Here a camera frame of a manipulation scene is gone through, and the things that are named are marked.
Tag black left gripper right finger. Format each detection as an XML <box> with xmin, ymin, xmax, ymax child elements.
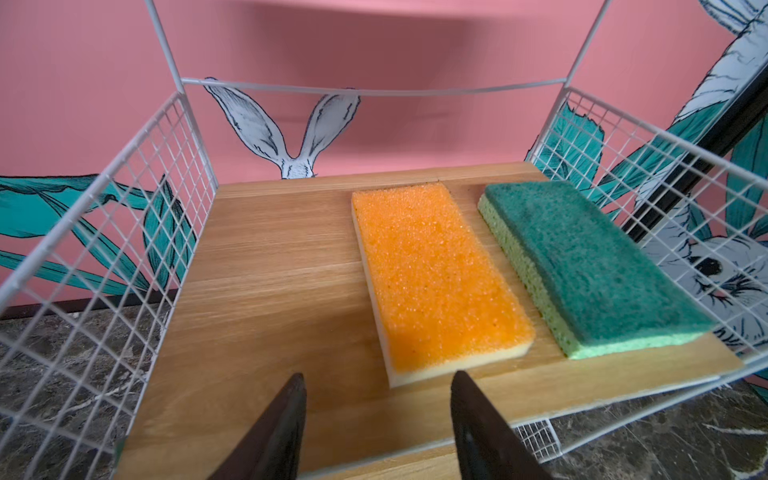
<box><xmin>450</xmin><ymin>370</ymin><xmax>551</xmax><ymax>480</ymax></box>

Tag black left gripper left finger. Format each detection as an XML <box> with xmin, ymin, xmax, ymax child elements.
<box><xmin>209</xmin><ymin>373</ymin><xmax>307</xmax><ymax>480</ymax></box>

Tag orange sponge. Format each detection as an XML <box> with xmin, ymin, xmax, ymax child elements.
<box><xmin>351</xmin><ymin>183</ymin><xmax>536</xmax><ymax>388</ymax></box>

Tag dark green sponge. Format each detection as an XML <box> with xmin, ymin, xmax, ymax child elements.
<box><xmin>478</xmin><ymin>181</ymin><xmax>714</xmax><ymax>360</ymax></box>

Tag white wire wooden shelf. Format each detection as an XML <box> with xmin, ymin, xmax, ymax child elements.
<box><xmin>1</xmin><ymin>1</ymin><xmax>767</xmax><ymax>479</ymax></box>

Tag black frame post right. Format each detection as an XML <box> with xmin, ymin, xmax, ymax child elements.
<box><xmin>620</xmin><ymin>77</ymin><xmax>768</xmax><ymax>244</ymax></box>

